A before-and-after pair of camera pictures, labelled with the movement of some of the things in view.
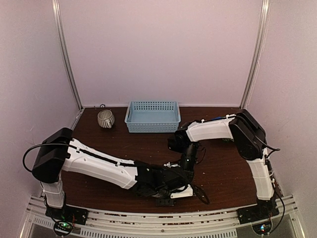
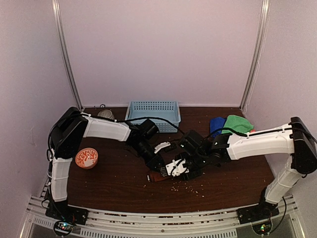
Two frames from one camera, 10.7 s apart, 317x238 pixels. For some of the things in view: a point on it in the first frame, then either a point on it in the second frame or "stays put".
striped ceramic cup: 105,118 stays put
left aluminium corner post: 56,8 stays put
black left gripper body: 160,203 to 157,157
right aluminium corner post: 258,49 stays put
